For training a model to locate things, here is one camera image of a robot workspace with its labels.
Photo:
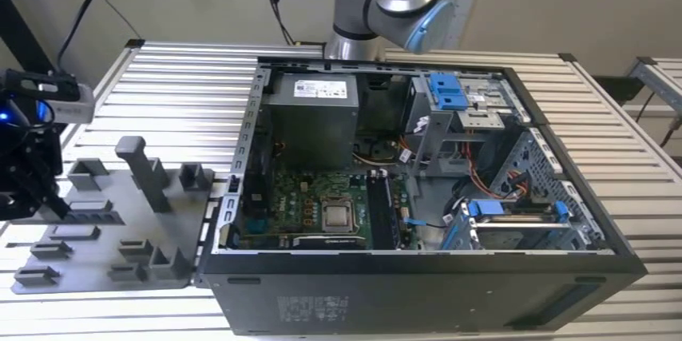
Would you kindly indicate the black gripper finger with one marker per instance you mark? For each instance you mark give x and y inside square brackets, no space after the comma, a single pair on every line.
[19,205]
[51,153]

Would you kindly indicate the grey plastic parts rack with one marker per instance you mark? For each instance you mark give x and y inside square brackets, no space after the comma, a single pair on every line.
[170,233]

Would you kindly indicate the green motherboard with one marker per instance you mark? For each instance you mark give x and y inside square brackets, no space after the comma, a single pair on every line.
[298,197]

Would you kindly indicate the grey power supply unit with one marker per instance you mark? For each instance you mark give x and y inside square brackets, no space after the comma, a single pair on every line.
[311,129]

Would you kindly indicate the silver CPU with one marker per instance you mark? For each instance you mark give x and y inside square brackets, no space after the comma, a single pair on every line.
[337,216]

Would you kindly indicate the black graphics card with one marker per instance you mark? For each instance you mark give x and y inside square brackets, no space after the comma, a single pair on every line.
[330,242]

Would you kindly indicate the black open PC case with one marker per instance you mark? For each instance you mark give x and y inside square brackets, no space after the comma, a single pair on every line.
[373,297]

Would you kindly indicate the blue plastic drive latch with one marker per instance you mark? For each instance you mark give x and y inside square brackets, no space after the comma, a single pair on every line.
[444,81]
[449,101]

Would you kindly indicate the hard disk in blue carrier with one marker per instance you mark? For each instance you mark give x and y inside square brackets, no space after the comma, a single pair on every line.
[512,233]

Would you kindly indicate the perforated metal drive cage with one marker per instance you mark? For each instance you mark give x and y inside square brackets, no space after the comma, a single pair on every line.
[538,157]

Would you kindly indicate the aluminium side table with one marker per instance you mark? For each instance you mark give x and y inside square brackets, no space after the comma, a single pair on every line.
[661,73]

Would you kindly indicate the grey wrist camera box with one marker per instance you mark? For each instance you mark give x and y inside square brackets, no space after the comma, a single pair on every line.
[75,111]

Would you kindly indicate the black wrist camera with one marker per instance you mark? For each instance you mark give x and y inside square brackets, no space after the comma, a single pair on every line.
[32,83]

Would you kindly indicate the silver drive bracket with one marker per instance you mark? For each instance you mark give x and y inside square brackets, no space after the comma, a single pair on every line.
[482,121]

